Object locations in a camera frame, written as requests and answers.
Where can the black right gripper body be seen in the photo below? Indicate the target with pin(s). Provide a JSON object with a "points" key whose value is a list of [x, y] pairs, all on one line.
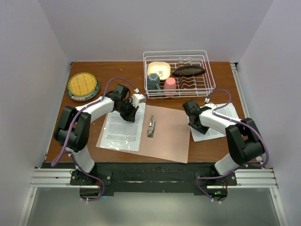
{"points": [[201, 129]]}

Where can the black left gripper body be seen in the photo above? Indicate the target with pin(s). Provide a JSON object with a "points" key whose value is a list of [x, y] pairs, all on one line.
{"points": [[127, 109]]}

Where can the black folder clip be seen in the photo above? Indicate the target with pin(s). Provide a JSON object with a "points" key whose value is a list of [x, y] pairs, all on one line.
{"points": [[151, 127]]}

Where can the pink file folder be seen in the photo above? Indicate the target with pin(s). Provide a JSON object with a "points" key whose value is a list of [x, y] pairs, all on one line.
{"points": [[171, 135]]}

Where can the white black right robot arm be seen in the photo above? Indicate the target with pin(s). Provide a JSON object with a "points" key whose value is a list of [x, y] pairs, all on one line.
{"points": [[243, 138]]}

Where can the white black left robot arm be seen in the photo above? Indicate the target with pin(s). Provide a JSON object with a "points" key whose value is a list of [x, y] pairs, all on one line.
{"points": [[73, 128]]}

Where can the dark green mug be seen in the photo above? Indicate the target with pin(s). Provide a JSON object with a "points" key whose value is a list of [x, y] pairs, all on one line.
{"points": [[153, 82]]}

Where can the pink cup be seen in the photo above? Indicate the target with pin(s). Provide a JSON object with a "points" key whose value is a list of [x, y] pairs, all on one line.
{"points": [[169, 85]]}

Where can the dark brown oval plate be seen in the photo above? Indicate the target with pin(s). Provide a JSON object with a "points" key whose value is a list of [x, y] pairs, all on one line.
{"points": [[189, 71]]}

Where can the cream square bowl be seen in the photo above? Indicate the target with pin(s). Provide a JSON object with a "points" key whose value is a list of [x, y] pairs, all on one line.
{"points": [[162, 69]]}

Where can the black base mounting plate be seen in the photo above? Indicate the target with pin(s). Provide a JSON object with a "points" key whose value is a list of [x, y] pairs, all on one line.
{"points": [[106, 179]]}

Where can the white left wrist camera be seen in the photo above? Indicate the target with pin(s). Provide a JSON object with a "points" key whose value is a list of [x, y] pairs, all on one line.
{"points": [[138, 99]]}

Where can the white wire dish rack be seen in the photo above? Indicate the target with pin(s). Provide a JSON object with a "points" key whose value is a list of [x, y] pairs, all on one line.
{"points": [[196, 86]]}

